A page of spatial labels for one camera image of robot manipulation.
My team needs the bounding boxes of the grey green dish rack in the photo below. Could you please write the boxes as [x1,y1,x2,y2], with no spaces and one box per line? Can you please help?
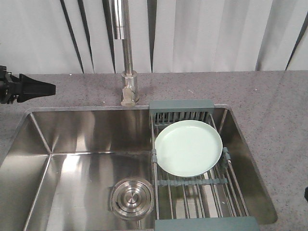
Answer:
[149,100,261,231]

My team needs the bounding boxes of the round steel drain cover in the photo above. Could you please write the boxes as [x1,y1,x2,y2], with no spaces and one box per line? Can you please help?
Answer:
[108,177,154,221]

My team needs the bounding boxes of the pale green round plate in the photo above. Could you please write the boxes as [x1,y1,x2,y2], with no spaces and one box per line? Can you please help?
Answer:
[154,120,223,178]

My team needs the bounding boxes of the chrome kitchen faucet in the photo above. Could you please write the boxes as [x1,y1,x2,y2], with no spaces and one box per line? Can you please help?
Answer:
[111,0,139,107]

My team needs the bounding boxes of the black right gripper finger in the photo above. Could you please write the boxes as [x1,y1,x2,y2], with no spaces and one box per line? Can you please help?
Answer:
[304,186,308,202]

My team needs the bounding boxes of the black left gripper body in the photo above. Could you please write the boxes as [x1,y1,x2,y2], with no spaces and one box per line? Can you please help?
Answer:
[0,65,20,104]

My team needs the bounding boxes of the stainless steel sink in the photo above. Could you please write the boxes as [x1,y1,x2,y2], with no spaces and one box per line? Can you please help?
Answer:
[0,105,277,231]

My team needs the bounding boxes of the white pleated curtain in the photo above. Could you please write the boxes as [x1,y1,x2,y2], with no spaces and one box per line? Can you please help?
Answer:
[0,0,308,74]

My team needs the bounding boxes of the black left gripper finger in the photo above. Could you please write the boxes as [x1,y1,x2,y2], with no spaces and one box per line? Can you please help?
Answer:
[18,74,56,103]

